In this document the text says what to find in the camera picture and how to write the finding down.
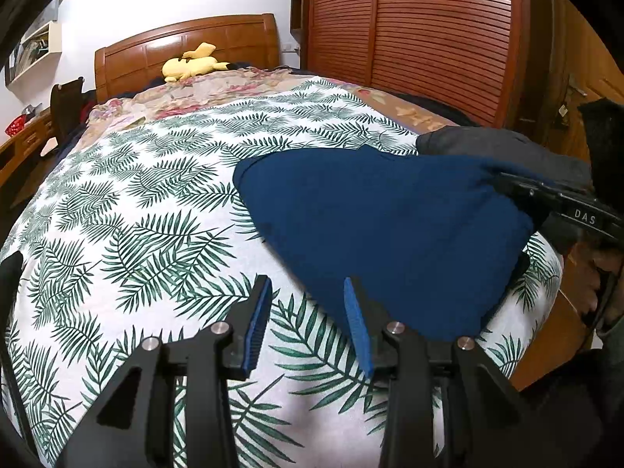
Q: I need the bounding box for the navy blue blazer jacket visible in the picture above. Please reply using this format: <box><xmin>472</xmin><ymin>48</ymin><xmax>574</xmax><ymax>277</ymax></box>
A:
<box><xmin>233</xmin><ymin>147</ymin><xmax>535</xmax><ymax>340</ymax></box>

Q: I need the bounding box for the dark wooden chair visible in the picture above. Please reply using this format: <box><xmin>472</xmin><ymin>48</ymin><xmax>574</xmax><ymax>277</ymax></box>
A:
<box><xmin>50</xmin><ymin>76</ymin><xmax>85</xmax><ymax>145</ymax></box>

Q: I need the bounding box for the long wooden desk cabinet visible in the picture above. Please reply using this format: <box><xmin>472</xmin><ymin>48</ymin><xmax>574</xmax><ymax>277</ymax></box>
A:
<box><xmin>1</xmin><ymin>109</ymin><xmax>54</xmax><ymax>208</ymax></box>

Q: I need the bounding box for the floral blanket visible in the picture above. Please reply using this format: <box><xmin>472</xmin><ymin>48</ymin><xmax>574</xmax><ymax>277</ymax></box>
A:
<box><xmin>77</xmin><ymin>67</ymin><xmax>468</xmax><ymax>150</ymax></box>

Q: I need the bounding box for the wooden louvered wardrobe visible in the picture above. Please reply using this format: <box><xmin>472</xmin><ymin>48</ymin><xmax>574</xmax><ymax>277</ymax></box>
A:
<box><xmin>291</xmin><ymin>0</ymin><xmax>552</xmax><ymax>134</ymax></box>

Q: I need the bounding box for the person's right hand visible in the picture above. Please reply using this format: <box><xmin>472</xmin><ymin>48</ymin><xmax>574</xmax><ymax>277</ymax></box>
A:
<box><xmin>571</xmin><ymin>243</ymin><xmax>623</xmax><ymax>328</ymax></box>

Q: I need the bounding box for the white wall shelf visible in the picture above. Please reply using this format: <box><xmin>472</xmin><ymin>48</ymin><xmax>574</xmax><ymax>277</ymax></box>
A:
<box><xmin>4</xmin><ymin>0</ymin><xmax>64</xmax><ymax>87</ymax></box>

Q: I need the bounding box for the wooden room door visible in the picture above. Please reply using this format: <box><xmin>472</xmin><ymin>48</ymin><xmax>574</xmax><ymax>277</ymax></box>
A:
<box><xmin>538</xmin><ymin>0</ymin><xmax>623</xmax><ymax>162</ymax></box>

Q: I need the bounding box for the black folded garment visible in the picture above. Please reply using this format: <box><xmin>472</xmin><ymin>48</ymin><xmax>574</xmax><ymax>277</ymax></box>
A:
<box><xmin>0</xmin><ymin>250</ymin><xmax>23</xmax><ymax>339</ymax></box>

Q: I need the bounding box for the palm leaf bedsheet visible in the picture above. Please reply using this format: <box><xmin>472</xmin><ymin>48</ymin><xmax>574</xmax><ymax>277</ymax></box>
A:
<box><xmin>0</xmin><ymin>77</ymin><xmax>565</xmax><ymax>468</ymax></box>

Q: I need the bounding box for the grey folded garment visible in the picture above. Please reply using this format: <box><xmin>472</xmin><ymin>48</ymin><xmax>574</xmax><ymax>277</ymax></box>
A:
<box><xmin>416</xmin><ymin>126</ymin><xmax>593</xmax><ymax>191</ymax></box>

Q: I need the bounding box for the wooden headboard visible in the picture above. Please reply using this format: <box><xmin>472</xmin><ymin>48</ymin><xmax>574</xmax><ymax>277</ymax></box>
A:
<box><xmin>94</xmin><ymin>12</ymin><xmax>282</xmax><ymax>105</ymax></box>

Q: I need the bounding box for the yellow plush toy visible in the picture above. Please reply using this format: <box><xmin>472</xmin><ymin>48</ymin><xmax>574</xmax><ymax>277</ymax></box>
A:
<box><xmin>162</xmin><ymin>43</ymin><xmax>229</xmax><ymax>82</ymax></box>

